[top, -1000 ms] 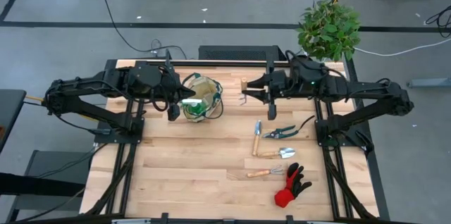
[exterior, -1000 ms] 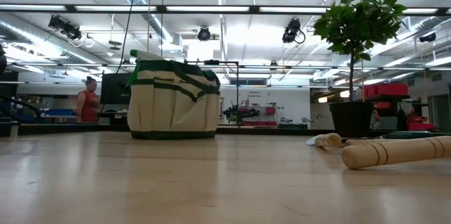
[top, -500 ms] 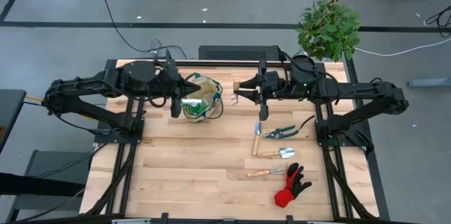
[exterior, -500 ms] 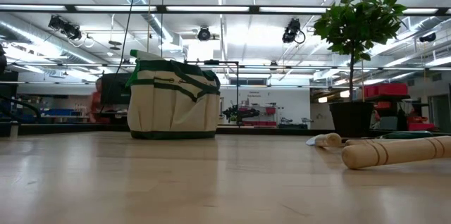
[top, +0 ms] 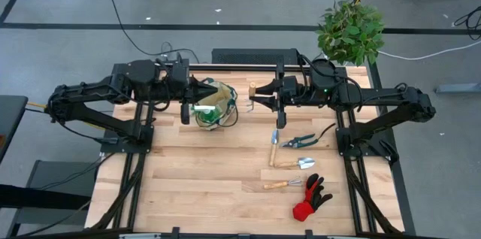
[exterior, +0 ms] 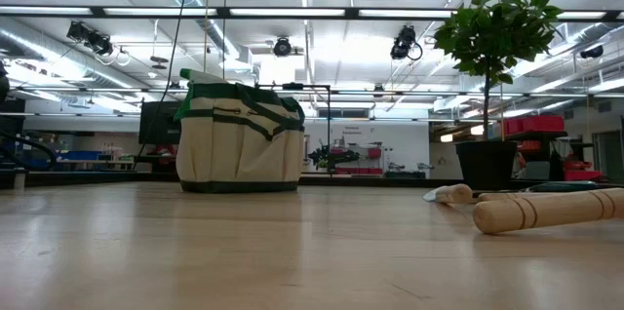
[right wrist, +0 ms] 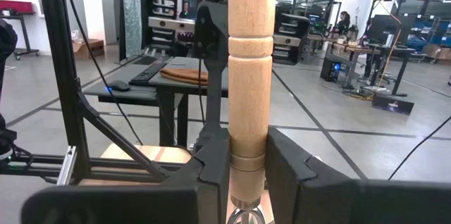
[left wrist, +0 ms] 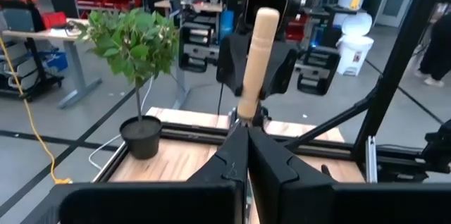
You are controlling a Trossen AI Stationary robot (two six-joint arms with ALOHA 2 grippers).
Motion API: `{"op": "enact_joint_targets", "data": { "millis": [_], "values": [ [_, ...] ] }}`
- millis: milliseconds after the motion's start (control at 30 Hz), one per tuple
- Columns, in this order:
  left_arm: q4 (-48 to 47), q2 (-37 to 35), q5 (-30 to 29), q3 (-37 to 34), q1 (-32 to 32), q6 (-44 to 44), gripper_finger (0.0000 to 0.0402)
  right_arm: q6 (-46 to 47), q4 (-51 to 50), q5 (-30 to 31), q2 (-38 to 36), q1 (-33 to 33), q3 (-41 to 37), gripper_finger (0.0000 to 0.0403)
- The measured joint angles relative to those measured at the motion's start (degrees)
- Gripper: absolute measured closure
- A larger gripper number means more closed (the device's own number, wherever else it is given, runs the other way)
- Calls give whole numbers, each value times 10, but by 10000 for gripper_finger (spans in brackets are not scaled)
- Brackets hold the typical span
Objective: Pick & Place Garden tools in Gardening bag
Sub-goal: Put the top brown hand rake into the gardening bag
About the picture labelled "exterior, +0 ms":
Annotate blue storage bins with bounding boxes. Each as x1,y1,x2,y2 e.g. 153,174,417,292
56,149,104,163

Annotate thin black hanging cable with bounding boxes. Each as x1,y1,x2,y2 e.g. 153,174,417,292
133,0,194,166

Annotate thick black cable loop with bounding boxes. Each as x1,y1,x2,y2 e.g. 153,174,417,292
0,132,58,173

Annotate hand fork wooden handle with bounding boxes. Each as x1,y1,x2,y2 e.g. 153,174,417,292
471,186,624,236

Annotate red storage bins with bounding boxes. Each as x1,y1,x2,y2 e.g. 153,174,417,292
563,159,605,182
331,146,384,175

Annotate red storage bins shelf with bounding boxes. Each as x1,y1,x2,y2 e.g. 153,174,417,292
501,114,566,136

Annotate narrow trowel wooden handle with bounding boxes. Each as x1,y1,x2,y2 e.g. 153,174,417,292
421,182,475,206

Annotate black overhead beam with lights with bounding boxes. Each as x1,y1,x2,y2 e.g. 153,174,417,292
0,5,624,21

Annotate black monitor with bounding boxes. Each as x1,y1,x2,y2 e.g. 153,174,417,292
137,100,184,146

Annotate beige green-trimmed gardening bag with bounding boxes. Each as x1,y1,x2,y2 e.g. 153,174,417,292
174,81,307,195

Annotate green plant in black pot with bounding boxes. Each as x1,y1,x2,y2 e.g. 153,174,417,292
432,0,566,192

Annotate yellow hanging cord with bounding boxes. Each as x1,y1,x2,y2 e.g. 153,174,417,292
203,0,212,74

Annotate black ceiling-hung device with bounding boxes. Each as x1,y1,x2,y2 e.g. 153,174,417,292
579,44,605,60
389,24,424,62
66,20,115,58
272,36,293,58

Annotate black metal table frame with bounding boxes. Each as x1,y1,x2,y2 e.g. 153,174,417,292
0,169,624,192

